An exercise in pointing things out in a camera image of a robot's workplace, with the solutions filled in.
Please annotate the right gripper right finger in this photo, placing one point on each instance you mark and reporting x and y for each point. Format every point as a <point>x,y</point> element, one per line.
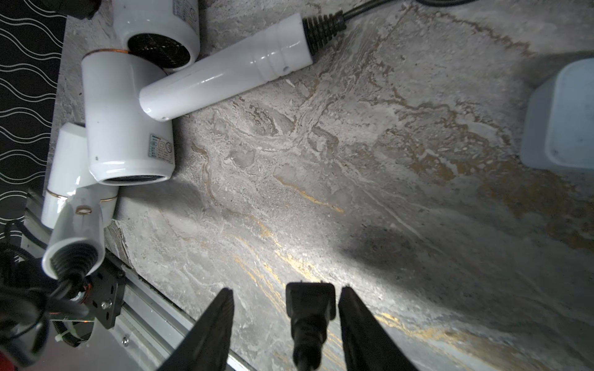
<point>366,345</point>

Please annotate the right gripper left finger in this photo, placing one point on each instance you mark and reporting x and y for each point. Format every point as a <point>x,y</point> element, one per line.
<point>207,344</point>

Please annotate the white hair dryer lower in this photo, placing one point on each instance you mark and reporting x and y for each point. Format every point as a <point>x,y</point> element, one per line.
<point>77,208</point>

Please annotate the white hair dryer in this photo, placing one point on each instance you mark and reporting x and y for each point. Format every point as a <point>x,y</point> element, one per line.
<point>130,103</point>
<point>77,208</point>
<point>164,32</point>

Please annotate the white hair dryer middle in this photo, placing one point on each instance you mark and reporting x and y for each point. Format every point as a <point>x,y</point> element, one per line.
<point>130,103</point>

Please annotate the light blue power strip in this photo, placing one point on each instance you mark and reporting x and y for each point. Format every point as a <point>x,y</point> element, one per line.
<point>558,127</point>

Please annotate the white hair dryer upper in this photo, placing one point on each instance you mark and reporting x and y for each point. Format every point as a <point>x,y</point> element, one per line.
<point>164,32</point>

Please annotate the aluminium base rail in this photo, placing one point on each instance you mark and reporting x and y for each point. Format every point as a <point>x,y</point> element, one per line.
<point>135,327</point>

